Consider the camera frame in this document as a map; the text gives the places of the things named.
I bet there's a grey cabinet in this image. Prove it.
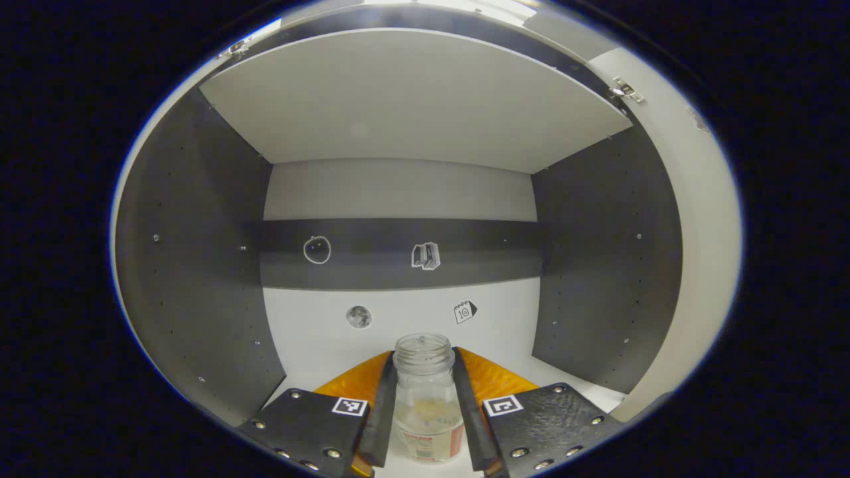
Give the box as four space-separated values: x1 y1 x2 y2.
112 3 685 429

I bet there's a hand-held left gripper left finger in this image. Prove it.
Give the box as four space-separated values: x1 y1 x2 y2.
236 351 399 478

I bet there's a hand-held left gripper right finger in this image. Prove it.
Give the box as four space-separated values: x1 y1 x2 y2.
452 347 628 477

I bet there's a clear plastic bottle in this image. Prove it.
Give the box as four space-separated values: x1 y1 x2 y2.
392 333 466 464

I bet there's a large ceiling light panel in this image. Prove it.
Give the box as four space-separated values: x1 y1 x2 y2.
372 0 540 21

